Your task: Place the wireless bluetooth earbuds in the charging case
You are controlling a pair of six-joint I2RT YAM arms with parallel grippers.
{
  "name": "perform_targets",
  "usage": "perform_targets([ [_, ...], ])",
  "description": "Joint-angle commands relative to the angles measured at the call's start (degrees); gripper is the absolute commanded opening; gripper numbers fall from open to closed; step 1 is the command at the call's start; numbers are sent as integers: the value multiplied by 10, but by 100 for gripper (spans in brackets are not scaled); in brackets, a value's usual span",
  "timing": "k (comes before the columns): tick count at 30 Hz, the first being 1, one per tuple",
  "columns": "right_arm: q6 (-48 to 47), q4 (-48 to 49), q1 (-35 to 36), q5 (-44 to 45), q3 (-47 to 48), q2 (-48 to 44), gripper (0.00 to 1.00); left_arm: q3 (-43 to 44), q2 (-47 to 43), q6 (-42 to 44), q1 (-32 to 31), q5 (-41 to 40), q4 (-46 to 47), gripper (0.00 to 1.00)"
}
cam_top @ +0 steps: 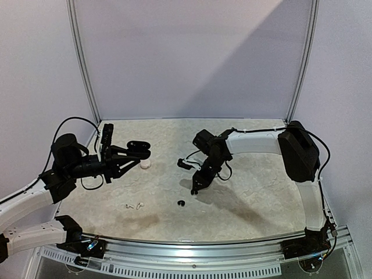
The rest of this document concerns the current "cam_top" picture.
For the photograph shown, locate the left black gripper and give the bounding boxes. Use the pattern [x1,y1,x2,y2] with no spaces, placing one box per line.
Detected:
[66,145,140,183]

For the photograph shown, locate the black oval charging case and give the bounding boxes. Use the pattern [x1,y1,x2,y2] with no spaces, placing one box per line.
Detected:
[127,141,151,160]

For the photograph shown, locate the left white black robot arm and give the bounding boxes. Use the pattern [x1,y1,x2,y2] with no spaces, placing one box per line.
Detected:
[1,132,151,262]

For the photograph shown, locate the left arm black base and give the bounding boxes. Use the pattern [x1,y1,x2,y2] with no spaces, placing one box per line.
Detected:
[56,236,108,259]

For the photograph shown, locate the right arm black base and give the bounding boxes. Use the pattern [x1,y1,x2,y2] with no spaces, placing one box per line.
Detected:
[280,227,331,259]

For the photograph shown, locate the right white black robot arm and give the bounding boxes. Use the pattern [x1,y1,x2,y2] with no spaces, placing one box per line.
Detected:
[191,121,326,253]

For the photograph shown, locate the pink round charging case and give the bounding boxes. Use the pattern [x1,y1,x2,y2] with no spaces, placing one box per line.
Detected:
[140,159,152,169]

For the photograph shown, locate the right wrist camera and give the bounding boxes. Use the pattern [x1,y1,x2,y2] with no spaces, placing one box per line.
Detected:
[177,158,202,171]

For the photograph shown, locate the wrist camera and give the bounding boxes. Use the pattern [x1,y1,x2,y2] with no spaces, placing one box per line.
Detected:
[177,158,202,171]
[99,123,114,159]

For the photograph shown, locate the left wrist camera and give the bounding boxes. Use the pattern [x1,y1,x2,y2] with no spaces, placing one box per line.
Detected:
[99,123,114,159]

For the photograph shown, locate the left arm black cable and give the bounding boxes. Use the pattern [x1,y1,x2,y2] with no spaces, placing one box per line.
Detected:
[37,116,102,191]

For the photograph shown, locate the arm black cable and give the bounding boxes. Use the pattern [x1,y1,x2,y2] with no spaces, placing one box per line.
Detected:
[183,126,335,233]
[37,116,102,191]

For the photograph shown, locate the aluminium front rail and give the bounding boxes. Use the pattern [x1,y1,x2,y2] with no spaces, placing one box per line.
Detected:
[34,225,353,277]

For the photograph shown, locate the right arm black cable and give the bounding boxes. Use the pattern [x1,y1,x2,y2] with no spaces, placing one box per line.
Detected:
[183,126,335,233]

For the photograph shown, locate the left metal corner post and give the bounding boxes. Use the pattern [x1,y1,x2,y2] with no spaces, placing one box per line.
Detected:
[66,0,102,123]

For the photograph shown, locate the metal corner post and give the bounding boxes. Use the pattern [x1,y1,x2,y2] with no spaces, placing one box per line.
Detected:
[66,0,102,123]
[285,0,319,123]

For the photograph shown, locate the right metal corner post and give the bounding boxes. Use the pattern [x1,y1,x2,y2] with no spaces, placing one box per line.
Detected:
[285,0,319,123]

